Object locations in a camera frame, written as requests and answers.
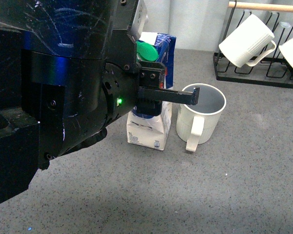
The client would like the cream ribbed mug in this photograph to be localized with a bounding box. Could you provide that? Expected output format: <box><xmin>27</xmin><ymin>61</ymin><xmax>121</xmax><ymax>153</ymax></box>
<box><xmin>176</xmin><ymin>83</ymin><xmax>227</xmax><ymax>152</ymax></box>
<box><xmin>219</xmin><ymin>14</ymin><xmax>277</xmax><ymax>68</ymax></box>

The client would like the black wire mug rack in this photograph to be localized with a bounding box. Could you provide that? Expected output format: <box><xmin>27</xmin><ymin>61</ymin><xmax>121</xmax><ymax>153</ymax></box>
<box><xmin>213</xmin><ymin>0</ymin><xmax>293</xmax><ymax>89</ymax></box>

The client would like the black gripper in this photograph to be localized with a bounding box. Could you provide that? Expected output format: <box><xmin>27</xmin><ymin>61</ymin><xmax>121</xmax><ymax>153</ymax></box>
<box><xmin>103</xmin><ymin>61</ymin><xmax>200</xmax><ymax>124</ymax></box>

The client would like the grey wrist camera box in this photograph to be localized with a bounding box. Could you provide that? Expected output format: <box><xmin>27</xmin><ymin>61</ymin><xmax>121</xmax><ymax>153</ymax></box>
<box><xmin>127</xmin><ymin>0</ymin><xmax>148</xmax><ymax>41</ymax></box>

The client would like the blue white milk carton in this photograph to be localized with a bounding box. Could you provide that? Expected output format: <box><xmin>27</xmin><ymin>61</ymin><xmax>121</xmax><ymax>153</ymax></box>
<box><xmin>126</xmin><ymin>32</ymin><xmax>176</xmax><ymax>151</ymax></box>

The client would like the cream ribbed hanging mug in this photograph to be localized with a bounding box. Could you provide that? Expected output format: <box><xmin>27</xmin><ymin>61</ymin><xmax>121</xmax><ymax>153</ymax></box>
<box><xmin>219</xmin><ymin>14</ymin><xmax>277</xmax><ymax>68</ymax></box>

